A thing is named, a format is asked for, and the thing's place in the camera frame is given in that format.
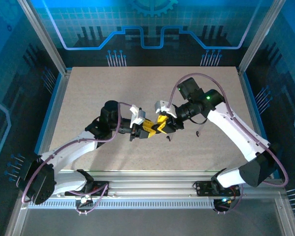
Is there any aluminium frame strut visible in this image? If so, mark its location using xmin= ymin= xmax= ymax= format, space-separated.
xmin=4 ymin=196 xmax=31 ymax=236
xmin=274 ymin=194 xmax=295 ymax=236

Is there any white slotted cable duct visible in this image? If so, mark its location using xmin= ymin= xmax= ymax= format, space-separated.
xmin=26 ymin=199 xmax=217 ymax=210

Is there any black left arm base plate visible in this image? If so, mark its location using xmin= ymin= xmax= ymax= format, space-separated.
xmin=64 ymin=180 xmax=110 ymax=197

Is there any black cable tie loop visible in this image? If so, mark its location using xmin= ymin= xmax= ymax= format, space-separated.
xmin=188 ymin=117 xmax=208 ymax=125

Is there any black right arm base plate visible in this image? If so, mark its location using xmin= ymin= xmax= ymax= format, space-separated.
xmin=195 ymin=180 xmax=242 ymax=197

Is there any aluminium frame post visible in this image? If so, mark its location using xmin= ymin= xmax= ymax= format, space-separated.
xmin=236 ymin=0 xmax=287 ymax=74
xmin=17 ymin=0 xmax=73 ymax=76

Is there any aluminium side rail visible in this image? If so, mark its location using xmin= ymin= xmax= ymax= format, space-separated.
xmin=237 ymin=68 xmax=263 ymax=148
xmin=42 ymin=70 xmax=72 ymax=158

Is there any aluminium mounting beam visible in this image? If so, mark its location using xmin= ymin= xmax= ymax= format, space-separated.
xmin=37 ymin=169 xmax=286 ymax=199

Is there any blue table border strip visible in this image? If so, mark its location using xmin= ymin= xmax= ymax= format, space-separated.
xmin=242 ymin=71 xmax=270 ymax=148
xmin=34 ymin=71 xmax=65 ymax=158

